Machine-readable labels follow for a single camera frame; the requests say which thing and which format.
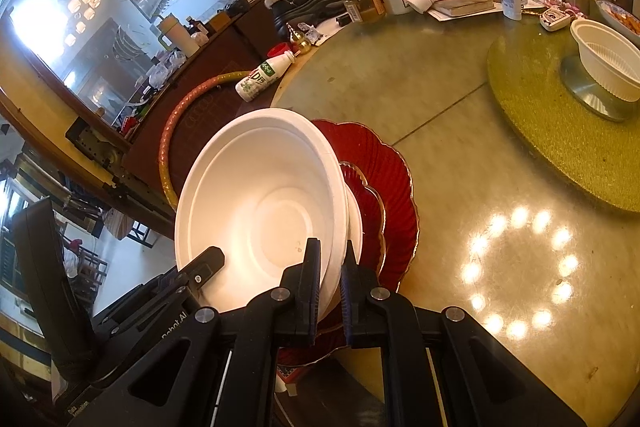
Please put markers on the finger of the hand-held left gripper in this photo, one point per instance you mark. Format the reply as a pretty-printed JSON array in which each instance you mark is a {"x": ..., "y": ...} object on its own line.
[{"x": 207, "y": 264}]

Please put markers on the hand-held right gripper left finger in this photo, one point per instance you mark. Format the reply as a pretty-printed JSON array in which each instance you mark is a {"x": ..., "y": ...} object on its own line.
[{"x": 314, "y": 292}]

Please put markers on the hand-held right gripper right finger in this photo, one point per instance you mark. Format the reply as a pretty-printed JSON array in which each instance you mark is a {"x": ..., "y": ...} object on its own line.
[{"x": 346, "y": 302}]

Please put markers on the large white foam bowl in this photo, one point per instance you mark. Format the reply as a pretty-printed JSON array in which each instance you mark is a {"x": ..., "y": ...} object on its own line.
[{"x": 250, "y": 197}]

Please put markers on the small white foam bowl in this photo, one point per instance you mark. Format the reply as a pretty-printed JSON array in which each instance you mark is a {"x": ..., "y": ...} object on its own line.
[{"x": 354, "y": 222}]

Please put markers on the red plate with sticker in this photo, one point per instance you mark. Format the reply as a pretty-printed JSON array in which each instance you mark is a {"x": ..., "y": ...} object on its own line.
[{"x": 367, "y": 207}]

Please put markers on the red scalloped plate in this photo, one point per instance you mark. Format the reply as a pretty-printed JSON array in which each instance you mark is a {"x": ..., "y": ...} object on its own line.
[{"x": 395, "y": 187}]

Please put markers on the cream ribbed plastic bowl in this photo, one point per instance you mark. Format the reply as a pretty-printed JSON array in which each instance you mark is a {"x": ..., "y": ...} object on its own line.
[{"x": 607, "y": 62}]

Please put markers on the red and yellow hoop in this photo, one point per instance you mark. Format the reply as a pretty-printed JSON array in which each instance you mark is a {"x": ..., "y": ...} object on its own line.
[{"x": 172, "y": 127}]

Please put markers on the white drink bottle red cap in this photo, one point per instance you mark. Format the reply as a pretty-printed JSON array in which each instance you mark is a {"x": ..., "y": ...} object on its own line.
[{"x": 262, "y": 77}]

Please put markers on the wooden sideboard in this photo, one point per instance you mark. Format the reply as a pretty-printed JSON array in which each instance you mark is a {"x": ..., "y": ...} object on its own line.
[{"x": 200, "y": 52}]

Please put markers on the cream tumbler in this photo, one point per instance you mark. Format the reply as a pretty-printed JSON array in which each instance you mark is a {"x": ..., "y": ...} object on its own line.
[{"x": 177, "y": 34}]

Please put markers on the green round turntable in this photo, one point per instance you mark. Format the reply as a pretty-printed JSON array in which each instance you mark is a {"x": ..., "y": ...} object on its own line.
[{"x": 560, "y": 132}]

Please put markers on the jar with amber lid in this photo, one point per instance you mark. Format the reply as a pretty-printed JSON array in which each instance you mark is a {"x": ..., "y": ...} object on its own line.
[{"x": 362, "y": 2}]

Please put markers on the steel turntable hub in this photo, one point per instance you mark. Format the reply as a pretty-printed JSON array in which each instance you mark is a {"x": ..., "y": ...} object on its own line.
[{"x": 585, "y": 92}]

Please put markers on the small white red case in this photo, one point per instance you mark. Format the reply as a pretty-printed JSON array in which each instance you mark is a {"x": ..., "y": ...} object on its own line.
[{"x": 555, "y": 18}]

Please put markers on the pink wrapped candies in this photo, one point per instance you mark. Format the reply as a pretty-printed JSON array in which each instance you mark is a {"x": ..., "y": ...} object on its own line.
[{"x": 562, "y": 4}]

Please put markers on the fried food pieces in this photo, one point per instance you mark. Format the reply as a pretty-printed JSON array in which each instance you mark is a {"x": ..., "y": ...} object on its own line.
[{"x": 629, "y": 21}]

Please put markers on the blue rimmed plate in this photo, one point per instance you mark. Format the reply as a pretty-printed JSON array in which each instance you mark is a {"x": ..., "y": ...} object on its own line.
[{"x": 622, "y": 14}]

